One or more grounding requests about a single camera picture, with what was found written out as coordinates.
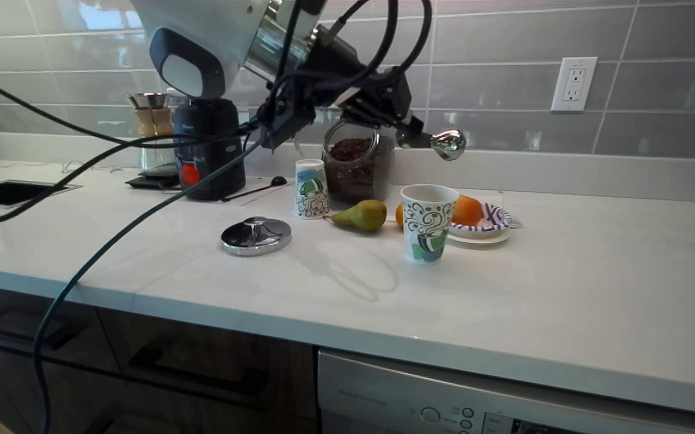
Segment upside-down patterned paper cup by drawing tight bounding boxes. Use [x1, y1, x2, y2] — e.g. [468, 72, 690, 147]
[291, 156, 333, 223]

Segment dark wood cabinet drawers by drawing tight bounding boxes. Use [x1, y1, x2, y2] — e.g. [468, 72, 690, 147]
[0, 281, 320, 434]

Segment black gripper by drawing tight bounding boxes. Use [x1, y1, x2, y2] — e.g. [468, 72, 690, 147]
[314, 35, 433, 152]

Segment dark rectangular countertop recess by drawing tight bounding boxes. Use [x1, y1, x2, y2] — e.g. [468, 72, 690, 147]
[0, 179, 71, 211]

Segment blue-grey cable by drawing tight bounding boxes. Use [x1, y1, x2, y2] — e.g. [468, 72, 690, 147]
[30, 118, 285, 434]

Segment silver round jar lid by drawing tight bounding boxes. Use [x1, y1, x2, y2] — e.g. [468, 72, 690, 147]
[216, 214, 293, 261]

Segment white wall outlet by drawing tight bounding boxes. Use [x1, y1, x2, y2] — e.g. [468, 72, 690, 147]
[547, 53, 601, 117]

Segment glass jar of coffee beans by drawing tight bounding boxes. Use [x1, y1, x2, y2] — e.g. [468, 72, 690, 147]
[319, 118, 396, 207]

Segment green pear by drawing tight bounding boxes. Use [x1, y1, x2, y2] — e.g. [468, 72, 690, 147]
[331, 197, 387, 236]

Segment black cord with round plug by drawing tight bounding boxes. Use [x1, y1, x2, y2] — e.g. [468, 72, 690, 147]
[221, 174, 289, 203]

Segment glass pour-over carafe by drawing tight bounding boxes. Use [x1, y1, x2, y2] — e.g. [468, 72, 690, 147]
[127, 90, 179, 176]

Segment silver metal spoon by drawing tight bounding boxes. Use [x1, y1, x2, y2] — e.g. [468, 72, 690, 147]
[409, 126, 470, 165]

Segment striped paper plate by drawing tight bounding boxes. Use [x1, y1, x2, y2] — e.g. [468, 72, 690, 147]
[444, 200, 523, 248]

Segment black coffee grinder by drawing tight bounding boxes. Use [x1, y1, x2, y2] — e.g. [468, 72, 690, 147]
[171, 94, 249, 206]

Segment white dishwasher front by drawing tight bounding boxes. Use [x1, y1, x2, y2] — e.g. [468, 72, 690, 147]
[315, 347, 695, 434]

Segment black flat scale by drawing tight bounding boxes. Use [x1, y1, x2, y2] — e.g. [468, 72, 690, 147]
[126, 165, 185, 194]

